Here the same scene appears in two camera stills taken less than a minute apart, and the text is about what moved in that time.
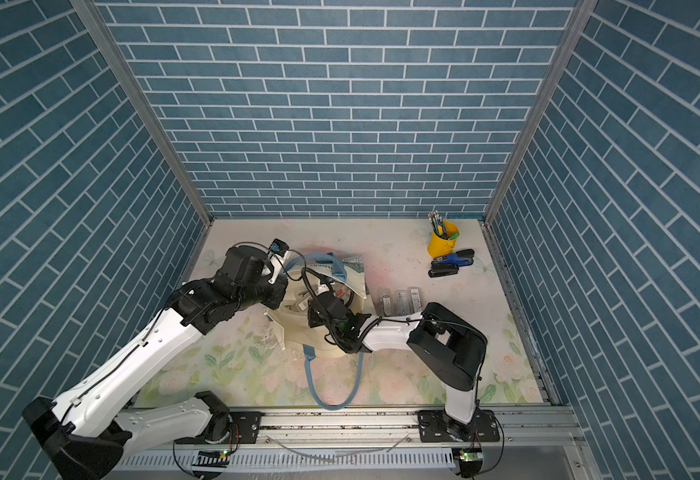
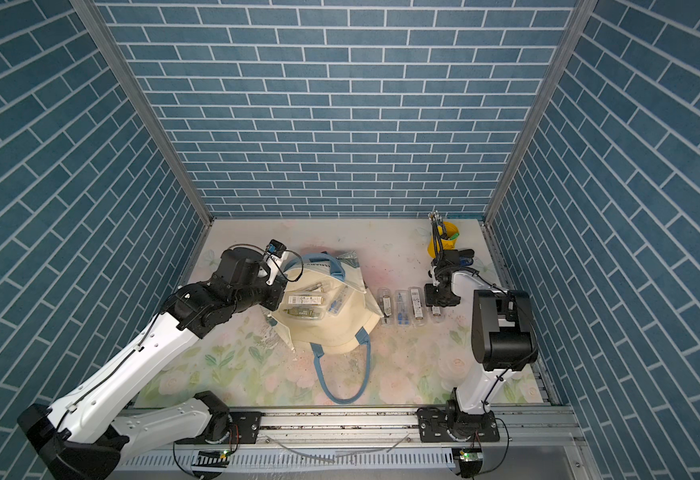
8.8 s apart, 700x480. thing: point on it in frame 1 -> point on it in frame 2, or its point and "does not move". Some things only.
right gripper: (315, 314) -> (431, 299)
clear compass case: (414, 300) does not move
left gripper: (280, 286) does not move
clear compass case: (401, 302) does not move
